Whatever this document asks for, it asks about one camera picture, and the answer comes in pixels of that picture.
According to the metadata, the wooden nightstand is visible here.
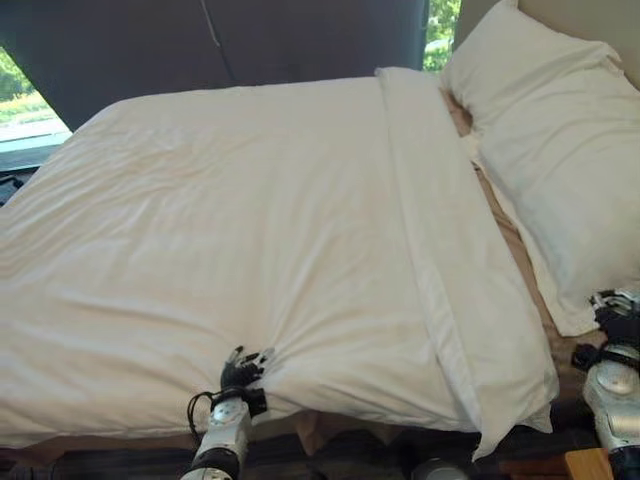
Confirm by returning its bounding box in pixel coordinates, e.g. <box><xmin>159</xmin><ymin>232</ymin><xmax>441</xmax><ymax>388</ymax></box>
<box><xmin>499</xmin><ymin>447</ymin><xmax>619</xmax><ymax>480</ymax></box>

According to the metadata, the dark bed base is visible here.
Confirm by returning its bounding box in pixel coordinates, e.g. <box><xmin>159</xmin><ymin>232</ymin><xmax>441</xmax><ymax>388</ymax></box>
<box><xmin>0</xmin><ymin>399</ymin><xmax>596</xmax><ymax>480</ymax></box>

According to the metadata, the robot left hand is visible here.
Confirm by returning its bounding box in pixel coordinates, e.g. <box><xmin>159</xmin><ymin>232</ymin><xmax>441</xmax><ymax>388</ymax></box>
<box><xmin>220</xmin><ymin>344</ymin><xmax>276</xmax><ymax>392</ymax></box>

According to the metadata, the white duvet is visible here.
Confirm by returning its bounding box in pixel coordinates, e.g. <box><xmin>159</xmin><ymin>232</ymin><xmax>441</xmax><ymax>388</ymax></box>
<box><xmin>0</xmin><ymin>67</ymin><xmax>561</xmax><ymax>462</ymax></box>

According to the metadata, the beige bed sheet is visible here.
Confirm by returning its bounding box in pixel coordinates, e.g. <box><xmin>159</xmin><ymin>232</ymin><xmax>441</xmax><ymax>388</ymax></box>
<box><xmin>439</xmin><ymin>89</ymin><xmax>609</xmax><ymax>401</ymax></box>

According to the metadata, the dark grey curtain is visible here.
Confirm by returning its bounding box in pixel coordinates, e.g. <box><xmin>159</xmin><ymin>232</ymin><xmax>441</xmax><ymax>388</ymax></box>
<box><xmin>0</xmin><ymin>0</ymin><xmax>431</xmax><ymax>132</ymax></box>

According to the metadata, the white pillow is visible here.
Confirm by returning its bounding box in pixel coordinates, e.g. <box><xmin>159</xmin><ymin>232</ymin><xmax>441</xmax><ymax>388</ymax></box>
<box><xmin>439</xmin><ymin>0</ymin><xmax>640</xmax><ymax>337</ymax></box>

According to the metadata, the window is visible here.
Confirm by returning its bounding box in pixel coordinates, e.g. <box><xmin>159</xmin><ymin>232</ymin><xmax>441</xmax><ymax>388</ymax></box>
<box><xmin>0</xmin><ymin>46</ymin><xmax>74</xmax><ymax>157</ymax></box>
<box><xmin>422</xmin><ymin>0</ymin><xmax>464</xmax><ymax>74</ymax></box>

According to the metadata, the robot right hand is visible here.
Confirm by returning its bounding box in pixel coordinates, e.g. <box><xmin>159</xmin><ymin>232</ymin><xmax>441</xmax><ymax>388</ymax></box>
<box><xmin>588</xmin><ymin>287</ymin><xmax>640</xmax><ymax>338</ymax></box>

